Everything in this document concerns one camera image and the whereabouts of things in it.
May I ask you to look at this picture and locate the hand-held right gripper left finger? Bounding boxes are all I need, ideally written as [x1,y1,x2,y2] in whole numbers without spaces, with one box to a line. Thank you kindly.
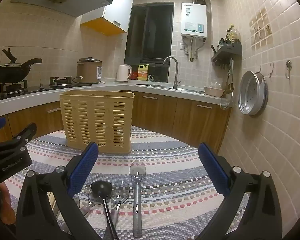
[16,142,103,240]

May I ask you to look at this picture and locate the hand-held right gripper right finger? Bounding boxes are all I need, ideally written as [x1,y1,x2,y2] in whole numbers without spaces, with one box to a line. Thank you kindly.
[198,142,283,240]

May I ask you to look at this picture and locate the black plastic ladle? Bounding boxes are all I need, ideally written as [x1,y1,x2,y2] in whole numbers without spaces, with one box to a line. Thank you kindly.
[91,180,119,240]

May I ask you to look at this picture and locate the yellow slotted plastic basket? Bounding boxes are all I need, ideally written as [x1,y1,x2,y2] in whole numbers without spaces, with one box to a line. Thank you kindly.
[59,90,135,154]

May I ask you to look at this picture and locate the person's left hand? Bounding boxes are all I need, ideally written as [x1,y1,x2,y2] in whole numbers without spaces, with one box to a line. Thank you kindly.
[0,182,11,227]

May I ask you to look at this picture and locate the striped woven tablecloth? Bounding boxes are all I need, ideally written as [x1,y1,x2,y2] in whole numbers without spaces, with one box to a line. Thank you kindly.
[4,126,249,240]

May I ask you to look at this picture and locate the black gas stove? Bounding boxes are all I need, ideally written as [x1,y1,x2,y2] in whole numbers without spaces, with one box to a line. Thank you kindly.
[0,76,93,101]

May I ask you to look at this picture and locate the wooden base cabinets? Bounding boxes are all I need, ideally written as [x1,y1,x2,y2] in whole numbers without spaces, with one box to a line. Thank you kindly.
[0,90,232,153]

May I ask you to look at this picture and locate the long clear plastic spoon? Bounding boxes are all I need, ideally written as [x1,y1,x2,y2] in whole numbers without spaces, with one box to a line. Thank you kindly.
[129,161,147,238]

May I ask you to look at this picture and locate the hanging metal ladle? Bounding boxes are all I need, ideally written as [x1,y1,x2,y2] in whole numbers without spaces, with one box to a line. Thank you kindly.
[220,58,235,110]

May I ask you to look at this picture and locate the pink bowl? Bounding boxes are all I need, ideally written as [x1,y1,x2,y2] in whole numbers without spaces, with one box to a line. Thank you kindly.
[204,86,226,97]

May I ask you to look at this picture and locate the round metal steamer tray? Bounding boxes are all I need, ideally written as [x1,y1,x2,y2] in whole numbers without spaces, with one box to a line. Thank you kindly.
[238,71,269,116]

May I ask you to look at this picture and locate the brown rice cooker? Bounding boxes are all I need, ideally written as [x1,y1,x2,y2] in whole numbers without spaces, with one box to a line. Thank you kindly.
[76,57,104,84]

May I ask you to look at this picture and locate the steel sink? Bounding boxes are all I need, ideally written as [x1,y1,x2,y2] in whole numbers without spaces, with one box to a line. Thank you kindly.
[134,82,205,94]

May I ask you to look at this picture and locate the steel kitchen faucet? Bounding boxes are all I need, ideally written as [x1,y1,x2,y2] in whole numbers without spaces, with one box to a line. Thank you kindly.
[163,56,182,90]

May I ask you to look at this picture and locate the white electric kettle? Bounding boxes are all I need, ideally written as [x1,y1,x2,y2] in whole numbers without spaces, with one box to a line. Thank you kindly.
[116,65,133,83]

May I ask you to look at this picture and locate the yellow detergent bottle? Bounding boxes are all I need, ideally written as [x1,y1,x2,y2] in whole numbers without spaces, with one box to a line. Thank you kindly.
[137,64,149,81]

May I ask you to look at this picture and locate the row of condiment bottles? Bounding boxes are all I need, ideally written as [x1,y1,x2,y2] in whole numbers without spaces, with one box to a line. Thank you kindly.
[217,24,241,51]

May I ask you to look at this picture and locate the dark window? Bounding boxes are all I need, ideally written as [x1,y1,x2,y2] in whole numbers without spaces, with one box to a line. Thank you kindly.
[124,2,175,67]

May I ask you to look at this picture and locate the white water heater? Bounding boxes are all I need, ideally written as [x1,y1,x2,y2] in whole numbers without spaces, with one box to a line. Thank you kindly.
[181,2,207,37]

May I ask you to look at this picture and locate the black wall spice rack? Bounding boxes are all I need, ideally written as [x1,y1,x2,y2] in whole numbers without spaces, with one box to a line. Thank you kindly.
[211,43,243,65]

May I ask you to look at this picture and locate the white wall cabinet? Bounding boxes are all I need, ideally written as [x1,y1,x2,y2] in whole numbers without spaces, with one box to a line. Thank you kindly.
[80,0,135,36]

